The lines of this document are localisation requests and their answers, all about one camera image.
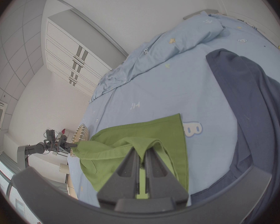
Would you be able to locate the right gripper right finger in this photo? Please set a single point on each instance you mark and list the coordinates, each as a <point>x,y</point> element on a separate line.
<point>163,183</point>

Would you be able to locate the white wardrobe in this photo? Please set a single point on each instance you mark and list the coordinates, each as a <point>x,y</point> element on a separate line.
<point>60,55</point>

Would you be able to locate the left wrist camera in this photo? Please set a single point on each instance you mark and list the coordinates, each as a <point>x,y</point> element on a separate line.
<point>64,139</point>

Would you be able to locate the pale blue quilt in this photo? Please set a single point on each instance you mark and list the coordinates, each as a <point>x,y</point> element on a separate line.
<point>165,48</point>

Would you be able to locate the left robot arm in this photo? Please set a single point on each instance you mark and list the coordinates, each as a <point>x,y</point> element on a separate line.
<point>33,149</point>

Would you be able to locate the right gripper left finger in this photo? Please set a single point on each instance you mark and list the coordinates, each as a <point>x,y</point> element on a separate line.
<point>121,183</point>

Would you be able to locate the window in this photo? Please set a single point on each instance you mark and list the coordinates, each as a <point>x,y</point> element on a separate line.
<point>2,174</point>

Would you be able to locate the dark blue garment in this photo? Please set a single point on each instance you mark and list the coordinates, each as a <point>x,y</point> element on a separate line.
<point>247,97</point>

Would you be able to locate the round woven basket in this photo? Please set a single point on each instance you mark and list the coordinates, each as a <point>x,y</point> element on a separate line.
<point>80,133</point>

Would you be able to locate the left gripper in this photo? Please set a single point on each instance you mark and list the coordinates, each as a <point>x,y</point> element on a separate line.
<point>63,147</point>

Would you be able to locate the bed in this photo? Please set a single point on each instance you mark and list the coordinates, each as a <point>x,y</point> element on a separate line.
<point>154,90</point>

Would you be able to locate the green shorts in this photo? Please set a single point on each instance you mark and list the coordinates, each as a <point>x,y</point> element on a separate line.
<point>158,134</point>

